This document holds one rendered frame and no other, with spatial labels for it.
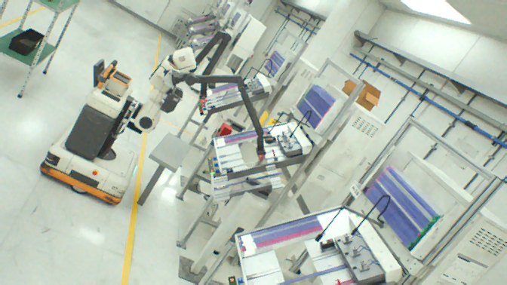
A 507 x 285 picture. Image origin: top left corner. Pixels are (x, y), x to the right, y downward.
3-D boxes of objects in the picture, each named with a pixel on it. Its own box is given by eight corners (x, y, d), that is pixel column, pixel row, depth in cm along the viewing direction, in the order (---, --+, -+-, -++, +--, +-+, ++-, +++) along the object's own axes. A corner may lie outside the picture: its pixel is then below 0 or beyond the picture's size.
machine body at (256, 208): (210, 254, 351) (247, 200, 334) (204, 209, 413) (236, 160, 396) (271, 277, 374) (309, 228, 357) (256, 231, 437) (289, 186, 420)
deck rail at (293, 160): (222, 182, 323) (221, 175, 320) (222, 180, 324) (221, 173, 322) (309, 160, 328) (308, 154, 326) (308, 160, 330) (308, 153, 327)
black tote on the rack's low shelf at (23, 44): (25, 56, 391) (29, 47, 388) (7, 47, 385) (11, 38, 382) (41, 44, 442) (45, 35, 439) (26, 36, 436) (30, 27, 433)
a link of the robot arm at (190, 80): (244, 72, 309) (246, 75, 300) (244, 90, 314) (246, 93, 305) (185, 72, 305) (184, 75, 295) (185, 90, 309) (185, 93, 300)
